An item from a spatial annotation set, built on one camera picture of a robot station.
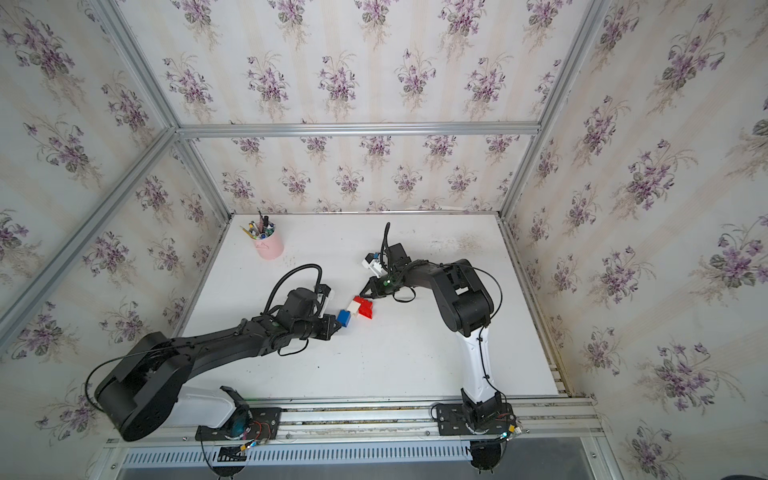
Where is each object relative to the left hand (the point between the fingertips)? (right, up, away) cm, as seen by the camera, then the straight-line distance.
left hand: (344, 327), depth 86 cm
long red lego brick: (+6, +4, +6) cm, 9 cm away
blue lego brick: (-1, +2, +4) cm, 5 cm away
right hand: (+6, +7, +11) cm, 14 cm away
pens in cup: (-32, +29, +18) cm, 47 cm away
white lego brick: (+2, +5, +5) cm, 7 cm away
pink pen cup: (-27, +23, +15) cm, 39 cm away
